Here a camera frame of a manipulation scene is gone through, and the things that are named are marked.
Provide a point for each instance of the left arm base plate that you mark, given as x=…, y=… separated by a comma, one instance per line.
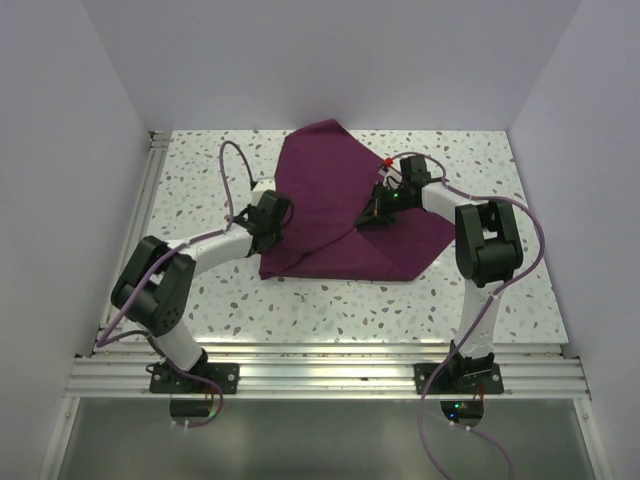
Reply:
x=203, y=378

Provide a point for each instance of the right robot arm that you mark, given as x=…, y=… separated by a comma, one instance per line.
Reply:
x=488, y=252

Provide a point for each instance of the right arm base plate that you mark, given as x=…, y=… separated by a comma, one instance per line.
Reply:
x=449, y=383

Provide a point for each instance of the purple cloth mat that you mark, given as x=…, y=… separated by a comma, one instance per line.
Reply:
x=330, y=175

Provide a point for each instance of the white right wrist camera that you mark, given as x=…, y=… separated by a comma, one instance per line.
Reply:
x=388, y=168

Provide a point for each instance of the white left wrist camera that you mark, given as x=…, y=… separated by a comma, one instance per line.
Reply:
x=263, y=184

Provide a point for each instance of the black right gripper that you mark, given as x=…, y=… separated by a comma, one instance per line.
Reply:
x=375, y=211

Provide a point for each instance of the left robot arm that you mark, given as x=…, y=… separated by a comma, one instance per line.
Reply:
x=154, y=286

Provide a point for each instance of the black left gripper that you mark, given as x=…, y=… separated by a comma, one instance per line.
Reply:
x=248, y=209

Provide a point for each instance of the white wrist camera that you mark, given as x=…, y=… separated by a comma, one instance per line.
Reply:
x=388, y=168
x=263, y=184

